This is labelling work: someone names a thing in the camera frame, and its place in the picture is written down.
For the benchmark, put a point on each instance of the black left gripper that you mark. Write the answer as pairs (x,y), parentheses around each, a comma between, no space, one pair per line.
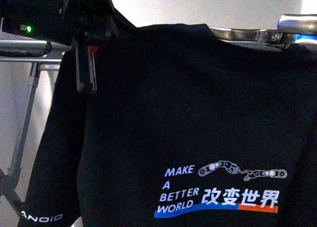
(55,21)

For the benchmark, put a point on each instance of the black printed t-shirt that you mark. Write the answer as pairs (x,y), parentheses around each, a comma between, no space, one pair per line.
(184,130)

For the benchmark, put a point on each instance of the metal clothes hanger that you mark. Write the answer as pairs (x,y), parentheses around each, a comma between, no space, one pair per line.
(291,29)

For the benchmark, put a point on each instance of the metal drying rack frame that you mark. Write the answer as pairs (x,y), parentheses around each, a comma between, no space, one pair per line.
(21,64)

